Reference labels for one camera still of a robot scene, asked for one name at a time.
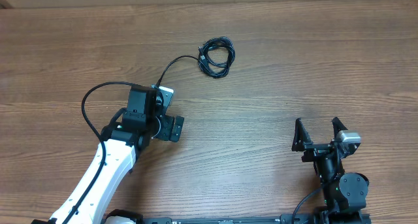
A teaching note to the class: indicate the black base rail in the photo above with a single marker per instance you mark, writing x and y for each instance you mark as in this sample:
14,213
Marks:
228,220

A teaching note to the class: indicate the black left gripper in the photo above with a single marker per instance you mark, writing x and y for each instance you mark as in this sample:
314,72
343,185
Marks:
168,134

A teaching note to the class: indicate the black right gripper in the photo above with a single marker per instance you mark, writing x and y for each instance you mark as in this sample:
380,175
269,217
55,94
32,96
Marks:
319,146

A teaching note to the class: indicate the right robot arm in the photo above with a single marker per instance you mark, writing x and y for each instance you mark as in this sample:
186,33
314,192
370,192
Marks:
344,193

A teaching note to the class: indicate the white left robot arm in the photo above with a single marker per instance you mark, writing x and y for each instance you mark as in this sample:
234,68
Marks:
121,142

